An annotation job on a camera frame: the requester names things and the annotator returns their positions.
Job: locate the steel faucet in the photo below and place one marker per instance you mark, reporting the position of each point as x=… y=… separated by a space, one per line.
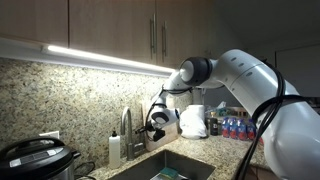
x=126 y=126

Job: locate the steel cabinet handle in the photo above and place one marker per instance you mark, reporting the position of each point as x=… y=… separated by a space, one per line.
x=153 y=36
x=164 y=41

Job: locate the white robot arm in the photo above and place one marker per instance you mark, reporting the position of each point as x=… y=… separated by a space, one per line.
x=286 y=124

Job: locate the white soap dispenser bottle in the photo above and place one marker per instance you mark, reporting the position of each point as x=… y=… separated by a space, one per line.
x=114 y=150

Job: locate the black pressure cooker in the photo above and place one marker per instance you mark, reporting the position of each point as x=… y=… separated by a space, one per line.
x=38 y=158

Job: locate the left steel cabinet handle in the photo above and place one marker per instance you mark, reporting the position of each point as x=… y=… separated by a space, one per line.
x=153 y=36

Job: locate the right steel cabinet handle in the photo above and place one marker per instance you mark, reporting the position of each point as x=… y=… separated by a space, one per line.
x=164 y=41

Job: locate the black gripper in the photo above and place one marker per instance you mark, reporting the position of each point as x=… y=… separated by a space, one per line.
x=157 y=133

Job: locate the white cloth bag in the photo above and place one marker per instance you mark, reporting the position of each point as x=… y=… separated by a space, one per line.
x=192 y=122

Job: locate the dark bottle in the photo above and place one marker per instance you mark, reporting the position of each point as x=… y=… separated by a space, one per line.
x=213 y=124

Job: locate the middle wooden cabinet door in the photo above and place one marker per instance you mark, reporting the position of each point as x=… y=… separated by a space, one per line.
x=117 y=28

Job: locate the green sponge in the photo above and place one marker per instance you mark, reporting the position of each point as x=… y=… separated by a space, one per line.
x=168 y=173

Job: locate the right wooden cabinet door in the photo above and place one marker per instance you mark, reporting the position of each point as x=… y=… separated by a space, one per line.
x=189 y=30

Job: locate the wooden cabinet door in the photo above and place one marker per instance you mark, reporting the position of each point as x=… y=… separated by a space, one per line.
x=37 y=20
x=117 y=28
x=189 y=30

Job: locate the stainless steel sink basin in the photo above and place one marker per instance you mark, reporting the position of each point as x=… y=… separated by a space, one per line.
x=181 y=166

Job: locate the under-cabinet light strip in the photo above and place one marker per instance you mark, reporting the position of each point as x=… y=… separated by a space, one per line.
x=99 y=58

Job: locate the left wooden cabinet door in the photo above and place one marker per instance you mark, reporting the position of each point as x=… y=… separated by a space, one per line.
x=37 y=20

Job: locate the red blue pouch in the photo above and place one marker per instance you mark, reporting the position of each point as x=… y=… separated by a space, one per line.
x=251 y=130
x=233 y=128
x=225 y=127
x=242 y=130

